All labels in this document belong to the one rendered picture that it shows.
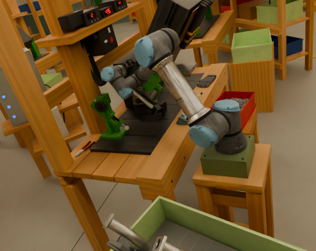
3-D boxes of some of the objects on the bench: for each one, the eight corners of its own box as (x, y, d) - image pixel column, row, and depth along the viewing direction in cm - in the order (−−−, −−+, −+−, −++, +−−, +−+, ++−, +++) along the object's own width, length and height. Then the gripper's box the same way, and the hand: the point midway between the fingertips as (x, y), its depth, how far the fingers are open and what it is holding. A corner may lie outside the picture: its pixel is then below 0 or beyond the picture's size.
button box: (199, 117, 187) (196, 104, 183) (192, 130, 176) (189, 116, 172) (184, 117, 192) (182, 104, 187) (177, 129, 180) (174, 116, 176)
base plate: (205, 74, 243) (204, 72, 242) (152, 155, 160) (151, 152, 159) (159, 77, 262) (158, 75, 261) (90, 151, 178) (89, 148, 177)
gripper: (132, 71, 164) (149, 67, 182) (118, 58, 165) (137, 56, 184) (124, 82, 168) (141, 77, 187) (111, 69, 170) (129, 65, 188)
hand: (136, 70), depth 185 cm, fingers closed on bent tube, 3 cm apart
